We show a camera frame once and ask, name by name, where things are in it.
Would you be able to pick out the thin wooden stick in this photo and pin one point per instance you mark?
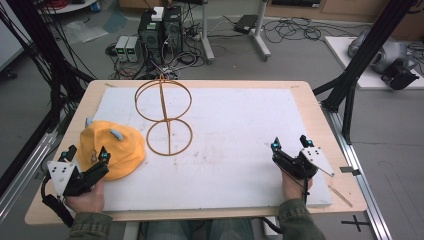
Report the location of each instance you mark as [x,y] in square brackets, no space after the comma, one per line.
[340,196]

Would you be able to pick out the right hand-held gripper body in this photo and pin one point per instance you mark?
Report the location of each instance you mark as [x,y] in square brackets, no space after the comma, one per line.
[300,165]

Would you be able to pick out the grey power supply unit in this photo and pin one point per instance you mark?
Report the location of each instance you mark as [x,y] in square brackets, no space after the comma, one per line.
[134,49]
[121,48]

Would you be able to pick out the round white table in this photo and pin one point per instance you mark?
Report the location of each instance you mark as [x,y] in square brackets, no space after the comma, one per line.
[73,6]

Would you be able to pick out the white floor platform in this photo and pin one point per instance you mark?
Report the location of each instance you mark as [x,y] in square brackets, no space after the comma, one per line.
[343,56]

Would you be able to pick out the person's right hand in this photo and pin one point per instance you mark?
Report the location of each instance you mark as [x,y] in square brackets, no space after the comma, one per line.
[293,188]

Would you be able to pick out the white foam mat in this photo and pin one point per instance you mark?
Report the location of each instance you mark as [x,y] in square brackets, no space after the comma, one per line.
[226,150]

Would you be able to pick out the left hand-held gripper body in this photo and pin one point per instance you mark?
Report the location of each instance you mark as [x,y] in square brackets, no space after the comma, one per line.
[71,183]

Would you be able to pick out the person's legs in jeans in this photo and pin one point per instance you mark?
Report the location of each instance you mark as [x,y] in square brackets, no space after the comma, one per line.
[200,230]

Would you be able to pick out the black computer tower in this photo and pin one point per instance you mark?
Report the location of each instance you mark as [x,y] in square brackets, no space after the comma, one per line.
[150,36]
[173,30]

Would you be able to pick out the small metal bracket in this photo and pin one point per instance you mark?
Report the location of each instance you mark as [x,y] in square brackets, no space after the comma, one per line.
[350,170]

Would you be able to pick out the aluminium rail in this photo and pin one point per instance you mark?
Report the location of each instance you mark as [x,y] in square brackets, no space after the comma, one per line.
[360,173]
[23,173]

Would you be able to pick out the white metal stand leg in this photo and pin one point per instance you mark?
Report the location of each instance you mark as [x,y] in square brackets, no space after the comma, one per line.
[261,36]
[207,36]

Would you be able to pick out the flat black box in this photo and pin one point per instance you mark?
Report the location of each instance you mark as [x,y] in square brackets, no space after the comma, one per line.
[246,23]

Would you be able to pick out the grey rounded machine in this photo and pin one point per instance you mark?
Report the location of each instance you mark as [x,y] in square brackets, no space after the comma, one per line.
[388,55]

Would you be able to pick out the black metal frame strut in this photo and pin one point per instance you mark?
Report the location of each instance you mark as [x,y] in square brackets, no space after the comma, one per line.
[363,56]

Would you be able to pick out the white box on tower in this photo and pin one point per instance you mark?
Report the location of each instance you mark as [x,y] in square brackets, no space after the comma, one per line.
[158,13]

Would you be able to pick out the black device on platform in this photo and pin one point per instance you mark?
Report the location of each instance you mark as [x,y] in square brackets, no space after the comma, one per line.
[398,76]

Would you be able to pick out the wooden hoop hat stand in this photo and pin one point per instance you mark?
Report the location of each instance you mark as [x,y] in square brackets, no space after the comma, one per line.
[163,110]

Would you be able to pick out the person's left hand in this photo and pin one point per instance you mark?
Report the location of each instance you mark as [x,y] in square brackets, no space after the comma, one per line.
[86,200]

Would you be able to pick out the clear plastic sheet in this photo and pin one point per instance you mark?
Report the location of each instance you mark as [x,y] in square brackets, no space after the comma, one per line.
[85,31]

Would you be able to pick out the yellow bucket hat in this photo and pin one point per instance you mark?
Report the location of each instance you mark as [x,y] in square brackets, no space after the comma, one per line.
[113,151]

